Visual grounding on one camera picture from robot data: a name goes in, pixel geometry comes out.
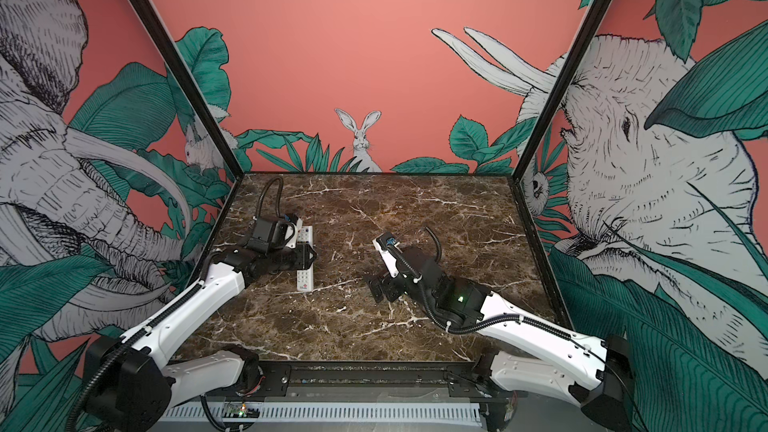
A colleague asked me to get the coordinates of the white remote control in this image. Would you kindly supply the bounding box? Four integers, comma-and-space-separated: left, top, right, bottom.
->
295, 226, 316, 293

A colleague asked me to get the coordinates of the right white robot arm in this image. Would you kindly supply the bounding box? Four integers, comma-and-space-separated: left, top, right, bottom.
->
369, 233, 634, 431

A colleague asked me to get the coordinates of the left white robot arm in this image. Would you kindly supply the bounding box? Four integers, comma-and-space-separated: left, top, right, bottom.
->
64, 216, 317, 431

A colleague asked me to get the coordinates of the small green circuit board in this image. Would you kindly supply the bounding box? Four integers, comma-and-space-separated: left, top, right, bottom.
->
221, 402, 261, 420

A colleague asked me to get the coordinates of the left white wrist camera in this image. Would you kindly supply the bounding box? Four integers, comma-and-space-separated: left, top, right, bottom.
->
284, 214, 303, 249

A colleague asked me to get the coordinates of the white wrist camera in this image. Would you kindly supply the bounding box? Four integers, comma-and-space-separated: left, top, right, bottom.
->
284, 214, 303, 249
372, 232, 399, 278

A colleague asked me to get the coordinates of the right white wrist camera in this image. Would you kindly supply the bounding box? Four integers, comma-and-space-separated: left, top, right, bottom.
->
372, 232, 399, 278

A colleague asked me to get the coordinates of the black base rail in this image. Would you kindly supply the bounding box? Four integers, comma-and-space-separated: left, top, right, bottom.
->
208, 358, 512, 400

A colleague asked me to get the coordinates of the white slotted cable duct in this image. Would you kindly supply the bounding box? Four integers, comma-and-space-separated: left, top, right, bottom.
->
157, 401, 483, 425

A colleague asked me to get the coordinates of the left black frame post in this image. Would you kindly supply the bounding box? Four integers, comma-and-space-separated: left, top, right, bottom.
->
128, 0, 245, 181

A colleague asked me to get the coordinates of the black frame post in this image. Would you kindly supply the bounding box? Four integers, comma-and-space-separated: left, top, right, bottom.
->
128, 0, 245, 181
512, 0, 612, 184

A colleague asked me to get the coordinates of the right black frame post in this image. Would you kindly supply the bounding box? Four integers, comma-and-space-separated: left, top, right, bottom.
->
512, 0, 612, 184

